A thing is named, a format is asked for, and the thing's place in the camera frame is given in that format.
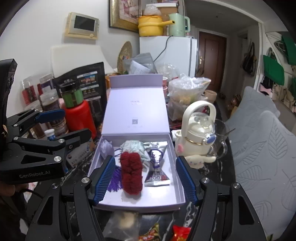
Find white green patterned snack bag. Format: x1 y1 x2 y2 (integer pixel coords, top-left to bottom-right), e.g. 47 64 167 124
120 140 150 162

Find silver purple snack packet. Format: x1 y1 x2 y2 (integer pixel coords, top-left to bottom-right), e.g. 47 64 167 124
144 141 171 187

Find red knitted soft object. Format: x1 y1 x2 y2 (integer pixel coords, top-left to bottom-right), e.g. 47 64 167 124
120 152 142 195

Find white blue small box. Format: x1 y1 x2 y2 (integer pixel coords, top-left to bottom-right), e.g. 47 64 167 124
66 139 96 168

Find blue white tube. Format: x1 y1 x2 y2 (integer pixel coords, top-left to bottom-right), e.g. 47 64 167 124
44 128 56 141

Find red canister green lid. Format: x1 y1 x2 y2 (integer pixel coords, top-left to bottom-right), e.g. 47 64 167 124
59 80 97 140

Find spice jar red contents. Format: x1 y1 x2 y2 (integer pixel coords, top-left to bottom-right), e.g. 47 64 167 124
21 77 37 105

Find clear glass mug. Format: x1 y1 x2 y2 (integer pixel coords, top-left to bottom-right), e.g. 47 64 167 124
207 119 235 159

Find lavender gift box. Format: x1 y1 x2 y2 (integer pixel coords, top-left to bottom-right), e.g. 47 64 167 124
97 74 186 213

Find red snack packet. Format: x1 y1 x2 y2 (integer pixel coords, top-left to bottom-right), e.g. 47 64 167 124
171 225 191 241

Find cream white kettle bottle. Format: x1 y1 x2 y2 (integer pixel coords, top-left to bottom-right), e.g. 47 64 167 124
175 100 216 169

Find clear bag with white item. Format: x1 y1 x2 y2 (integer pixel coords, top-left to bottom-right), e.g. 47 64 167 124
103 211 141 240

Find green brown snack packet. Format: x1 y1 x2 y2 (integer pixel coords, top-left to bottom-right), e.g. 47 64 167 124
138 223 161 241

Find black printed package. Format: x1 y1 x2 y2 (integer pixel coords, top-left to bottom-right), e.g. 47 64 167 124
53 62 107 126

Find grey leaf pattern cushion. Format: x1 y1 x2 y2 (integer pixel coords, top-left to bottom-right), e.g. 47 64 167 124
226 86 295 240

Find white chair back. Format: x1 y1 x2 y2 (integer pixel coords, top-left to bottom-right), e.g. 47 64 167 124
51 44 115 77

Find clear plastic bag of food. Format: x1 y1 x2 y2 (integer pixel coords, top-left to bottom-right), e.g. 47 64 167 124
167 73 211 121

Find woven straw fan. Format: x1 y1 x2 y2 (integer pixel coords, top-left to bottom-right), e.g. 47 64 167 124
117 41 132 74

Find grey mailer bag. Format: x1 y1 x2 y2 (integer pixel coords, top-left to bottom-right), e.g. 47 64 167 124
123 53 158 75

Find black hanging handbag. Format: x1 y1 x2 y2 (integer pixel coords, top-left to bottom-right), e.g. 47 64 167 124
241 42 257 76

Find white refrigerator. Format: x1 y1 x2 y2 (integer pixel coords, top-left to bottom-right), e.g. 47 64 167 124
139 36 198 77

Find brown wooden door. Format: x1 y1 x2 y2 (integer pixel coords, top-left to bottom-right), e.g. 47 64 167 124
196 32 227 93

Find green tote bag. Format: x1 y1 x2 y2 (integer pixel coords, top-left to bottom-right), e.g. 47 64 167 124
263 55 285 85

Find gold framed picture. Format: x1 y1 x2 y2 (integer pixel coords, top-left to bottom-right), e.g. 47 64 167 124
109 0 142 33

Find yellow pot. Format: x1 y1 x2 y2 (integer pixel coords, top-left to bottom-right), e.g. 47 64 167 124
138 15 175 37

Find light green electric kettle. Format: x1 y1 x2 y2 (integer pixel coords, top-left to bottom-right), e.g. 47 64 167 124
169 13 191 37

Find beige wall intercom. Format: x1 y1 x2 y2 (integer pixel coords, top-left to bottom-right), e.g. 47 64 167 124
65 12 100 40

